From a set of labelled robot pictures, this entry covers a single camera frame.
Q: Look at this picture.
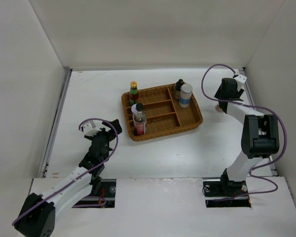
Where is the woven wicker divided basket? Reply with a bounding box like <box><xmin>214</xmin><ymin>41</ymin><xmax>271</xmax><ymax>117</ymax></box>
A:
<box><xmin>121</xmin><ymin>84</ymin><xmax>203</xmax><ymax>142</ymax></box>

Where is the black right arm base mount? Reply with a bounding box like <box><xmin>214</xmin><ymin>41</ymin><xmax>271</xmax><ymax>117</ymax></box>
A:
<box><xmin>202</xmin><ymin>178</ymin><xmax>251</xmax><ymax>208</ymax></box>

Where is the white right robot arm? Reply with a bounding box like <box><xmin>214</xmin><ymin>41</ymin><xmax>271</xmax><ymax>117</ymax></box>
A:
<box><xmin>214</xmin><ymin>78</ymin><xmax>280</xmax><ymax>196</ymax></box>

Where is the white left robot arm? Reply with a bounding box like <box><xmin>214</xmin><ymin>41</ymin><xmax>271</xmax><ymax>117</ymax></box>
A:
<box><xmin>12</xmin><ymin>118</ymin><xmax>122</xmax><ymax>237</ymax></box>

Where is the yellow-capped green-label sauce bottle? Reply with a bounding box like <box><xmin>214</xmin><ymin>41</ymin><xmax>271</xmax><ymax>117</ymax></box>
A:
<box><xmin>129</xmin><ymin>81</ymin><xmax>139</xmax><ymax>106</ymax></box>

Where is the silver-capped white blue jar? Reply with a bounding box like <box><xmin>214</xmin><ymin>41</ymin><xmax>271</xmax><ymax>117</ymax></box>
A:
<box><xmin>179</xmin><ymin>83</ymin><xmax>193</xmax><ymax>108</ymax></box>

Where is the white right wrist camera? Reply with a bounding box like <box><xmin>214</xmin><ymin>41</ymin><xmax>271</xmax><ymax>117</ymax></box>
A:
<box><xmin>233</xmin><ymin>72</ymin><xmax>247</xmax><ymax>91</ymax></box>

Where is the black-capped pepper grinder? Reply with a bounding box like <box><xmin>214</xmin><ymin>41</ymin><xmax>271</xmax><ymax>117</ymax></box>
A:
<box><xmin>173</xmin><ymin>79</ymin><xmax>185</xmax><ymax>100</ymax></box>

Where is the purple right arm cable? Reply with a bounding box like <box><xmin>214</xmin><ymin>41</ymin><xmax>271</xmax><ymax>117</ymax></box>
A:
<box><xmin>201</xmin><ymin>64</ymin><xmax>288</xmax><ymax>198</ymax></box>

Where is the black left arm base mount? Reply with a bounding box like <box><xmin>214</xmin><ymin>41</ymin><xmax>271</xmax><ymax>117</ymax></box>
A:
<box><xmin>73</xmin><ymin>179</ymin><xmax>117</xmax><ymax>208</ymax></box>

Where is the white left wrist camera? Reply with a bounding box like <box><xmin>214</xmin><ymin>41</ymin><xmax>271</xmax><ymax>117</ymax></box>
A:
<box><xmin>80</xmin><ymin>120</ymin><xmax>101</xmax><ymax>137</ymax></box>

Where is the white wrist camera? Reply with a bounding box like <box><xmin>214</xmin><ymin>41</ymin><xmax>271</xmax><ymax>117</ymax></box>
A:
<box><xmin>80</xmin><ymin>120</ymin><xmax>101</xmax><ymax>137</ymax></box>
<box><xmin>233</xmin><ymin>72</ymin><xmax>247</xmax><ymax>91</ymax></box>

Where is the dark soy sauce bottle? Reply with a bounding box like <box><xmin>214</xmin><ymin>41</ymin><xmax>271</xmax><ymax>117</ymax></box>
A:
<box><xmin>133</xmin><ymin>103</ymin><xmax>147</xmax><ymax>136</ymax></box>

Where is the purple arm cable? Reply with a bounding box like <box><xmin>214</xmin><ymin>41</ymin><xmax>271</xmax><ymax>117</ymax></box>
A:
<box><xmin>11</xmin><ymin>118</ymin><xmax>119</xmax><ymax>227</ymax></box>
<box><xmin>201</xmin><ymin>64</ymin><xmax>288</xmax><ymax>198</ymax></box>

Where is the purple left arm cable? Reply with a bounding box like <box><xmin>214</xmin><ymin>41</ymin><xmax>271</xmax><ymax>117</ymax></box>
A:
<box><xmin>11</xmin><ymin>118</ymin><xmax>119</xmax><ymax>227</ymax></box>

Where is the pink-capped spice shaker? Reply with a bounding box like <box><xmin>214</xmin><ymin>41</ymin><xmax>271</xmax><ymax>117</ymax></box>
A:
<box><xmin>216</xmin><ymin>103</ymin><xmax>224</xmax><ymax>113</ymax></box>

